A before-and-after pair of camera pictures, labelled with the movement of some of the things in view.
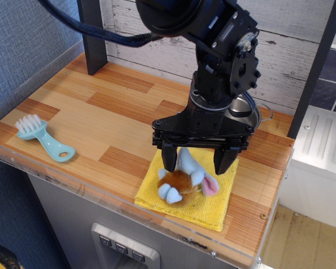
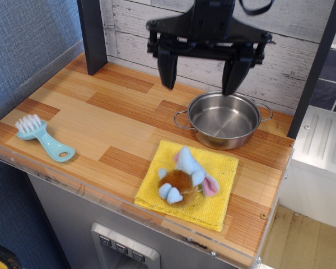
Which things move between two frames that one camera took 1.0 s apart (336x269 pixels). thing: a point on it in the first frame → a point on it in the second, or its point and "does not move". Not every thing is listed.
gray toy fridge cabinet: x=97 y=232 does not move
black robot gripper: x=203 y=124 → x=209 y=31
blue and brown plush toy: x=180 y=187 does not move
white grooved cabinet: x=315 y=185 does not move
